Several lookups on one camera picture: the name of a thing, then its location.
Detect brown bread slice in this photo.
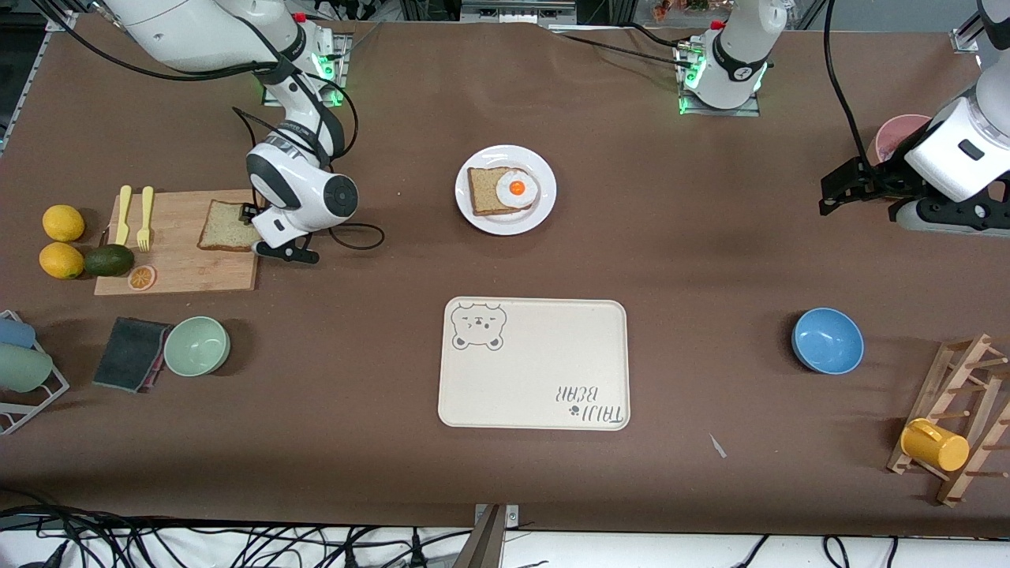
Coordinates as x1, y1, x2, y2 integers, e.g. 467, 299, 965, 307
196, 200, 262, 252

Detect round white plate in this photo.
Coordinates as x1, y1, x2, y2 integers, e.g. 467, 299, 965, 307
455, 144, 558, 236

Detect pink bowl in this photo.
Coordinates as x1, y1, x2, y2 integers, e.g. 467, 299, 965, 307
868, 114, 933, 165

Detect bamboo cutting board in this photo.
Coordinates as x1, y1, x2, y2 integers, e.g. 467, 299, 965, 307
94, 189, 267, 297

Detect yellow plastic fork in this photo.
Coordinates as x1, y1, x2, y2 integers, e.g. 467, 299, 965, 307
137, 186, 155, 252

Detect blue bowl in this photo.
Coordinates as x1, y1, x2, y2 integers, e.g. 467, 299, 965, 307
791, 308, 865, 376

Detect pale green bowl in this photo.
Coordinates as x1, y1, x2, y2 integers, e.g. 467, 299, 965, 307
163, 316, 231, 377

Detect dark green avocado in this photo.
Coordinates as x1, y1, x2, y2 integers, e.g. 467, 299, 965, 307
83, 244, 135, 278

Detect pink folded cloth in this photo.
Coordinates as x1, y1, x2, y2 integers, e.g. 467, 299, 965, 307
144, 323, 173, 393

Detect dark grey folded cloth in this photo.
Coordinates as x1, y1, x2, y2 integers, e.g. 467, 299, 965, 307
92, 317, 173, 393

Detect yellow lemon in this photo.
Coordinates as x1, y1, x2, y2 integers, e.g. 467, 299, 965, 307
42, 204, 86, 242
39, 242, 85, 280

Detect toasted bread slice under egg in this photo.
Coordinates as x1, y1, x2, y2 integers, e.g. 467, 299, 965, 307
467, 166, 541, 216

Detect wooden cup drying rack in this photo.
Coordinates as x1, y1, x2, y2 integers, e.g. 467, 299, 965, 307
886, 333, 1010, 506

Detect yellow mug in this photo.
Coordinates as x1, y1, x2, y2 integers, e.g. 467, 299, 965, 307
900, 418, 971, 473

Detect light blue cup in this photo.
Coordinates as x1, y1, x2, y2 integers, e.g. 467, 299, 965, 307
0, 317, 37, 349

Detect toy fried egg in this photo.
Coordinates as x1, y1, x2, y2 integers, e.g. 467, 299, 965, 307
496, 169, 541, 210

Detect pale green cup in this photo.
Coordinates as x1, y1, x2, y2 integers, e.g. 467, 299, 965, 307
0, 345, 54, 394

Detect cream bear print tray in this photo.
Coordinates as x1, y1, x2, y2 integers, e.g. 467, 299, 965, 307
438, 297, 631, 432

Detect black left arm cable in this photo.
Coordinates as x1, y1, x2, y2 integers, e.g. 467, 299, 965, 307
823, 0, 877, 168

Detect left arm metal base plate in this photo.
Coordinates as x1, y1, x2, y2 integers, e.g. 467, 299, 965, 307
675, 39, 763, 118

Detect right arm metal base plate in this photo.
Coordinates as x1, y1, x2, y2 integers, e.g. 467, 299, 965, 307
262, 32, 350, 108

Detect black base power cable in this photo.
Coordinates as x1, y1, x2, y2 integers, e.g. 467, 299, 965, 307
551, 24, 697, 69

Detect white wire dish rack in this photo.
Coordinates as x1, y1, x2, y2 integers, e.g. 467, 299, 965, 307
0, 310, 70, 435

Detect aluminium frame structure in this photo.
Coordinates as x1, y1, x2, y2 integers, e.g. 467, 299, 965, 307
398, 0, 636, 29

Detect tangled black floor cables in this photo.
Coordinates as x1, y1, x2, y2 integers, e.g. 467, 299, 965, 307
0, 489, 553, 568

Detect metal table edge bracket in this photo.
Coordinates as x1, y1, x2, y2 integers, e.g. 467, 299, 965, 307
471, 503, 520, 568

